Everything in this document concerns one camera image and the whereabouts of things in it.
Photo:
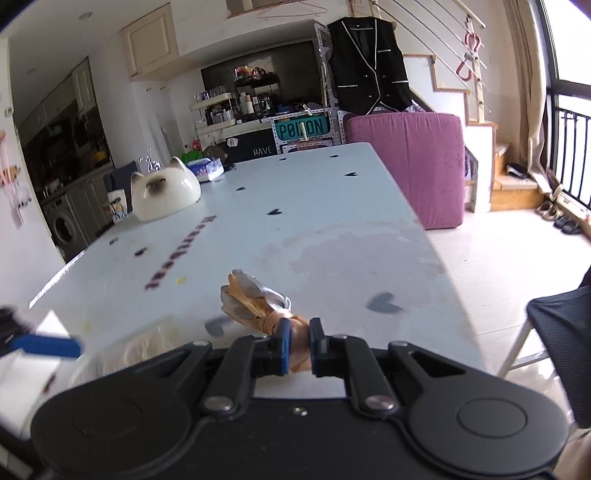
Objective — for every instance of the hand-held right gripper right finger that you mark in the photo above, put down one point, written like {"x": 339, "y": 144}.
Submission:
{"x": 316, "y": 347}

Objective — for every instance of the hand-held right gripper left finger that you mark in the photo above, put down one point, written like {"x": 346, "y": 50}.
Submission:
{"x": 284, "y": 347}

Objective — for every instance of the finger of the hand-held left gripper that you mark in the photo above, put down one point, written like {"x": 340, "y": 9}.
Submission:
{"x": 11, "y": 327}
{"x": 46, "y": 346}

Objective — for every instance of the tan buns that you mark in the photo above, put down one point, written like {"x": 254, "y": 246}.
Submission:
{"x": 258, "y": 309}

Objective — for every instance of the white plastic tray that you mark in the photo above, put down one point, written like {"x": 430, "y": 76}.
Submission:
{"x": 27, "y": 392}

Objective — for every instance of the washing machine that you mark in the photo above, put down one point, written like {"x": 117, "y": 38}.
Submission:
{"x": 67, "y": 228}

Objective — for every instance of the printed paper cup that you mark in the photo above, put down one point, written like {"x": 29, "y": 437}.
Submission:
{"x": 117, "y": 207}

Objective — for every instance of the blue chair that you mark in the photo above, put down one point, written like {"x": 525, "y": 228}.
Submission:
{"x": 121, "y": 173}

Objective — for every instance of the white cat-shaped bowl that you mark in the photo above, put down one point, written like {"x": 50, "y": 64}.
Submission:
{"x": 164, "y": 191}

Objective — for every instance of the tissue pack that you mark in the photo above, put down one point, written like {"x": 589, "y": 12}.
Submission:
{"x": 207, "y": 168}

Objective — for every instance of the pink sofa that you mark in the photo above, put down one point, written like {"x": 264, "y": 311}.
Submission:
{"x": 411, "y": 161}

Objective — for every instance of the green bag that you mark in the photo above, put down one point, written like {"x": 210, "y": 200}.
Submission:
{"x": 193, "y": 150}

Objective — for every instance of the teal lettered sign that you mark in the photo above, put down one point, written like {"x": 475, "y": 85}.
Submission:
{"x": 301, "y": 129}

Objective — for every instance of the black mesh office chair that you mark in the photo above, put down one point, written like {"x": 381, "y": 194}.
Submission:
{"x": 561, "y": 341}

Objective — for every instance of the white shelf rack with bottles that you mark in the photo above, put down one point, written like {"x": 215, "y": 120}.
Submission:
{"x": 214, "y": 108}

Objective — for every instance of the row of shoes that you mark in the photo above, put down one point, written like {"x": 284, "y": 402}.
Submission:
{"x": 561, "y": 217}

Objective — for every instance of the person's dark clothing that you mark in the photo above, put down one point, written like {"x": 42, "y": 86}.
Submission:
{"x": 579, "y": 457}

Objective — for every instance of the black vest with white trim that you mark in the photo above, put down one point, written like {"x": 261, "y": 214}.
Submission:
{"x": 367, "y": 64}

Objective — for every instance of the pink hanging hooks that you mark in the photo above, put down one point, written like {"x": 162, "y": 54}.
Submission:
{"x": 470, "y": 53}

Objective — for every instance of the beige curtain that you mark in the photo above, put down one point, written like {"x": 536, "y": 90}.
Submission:
{"x": 531, "y": 92}

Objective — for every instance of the wall poster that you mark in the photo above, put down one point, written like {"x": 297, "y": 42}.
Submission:
{"x": 11, "y": 184}

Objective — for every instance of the cream wall cabinet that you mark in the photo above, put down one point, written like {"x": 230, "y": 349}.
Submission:
{"x": 150, "y": 41}

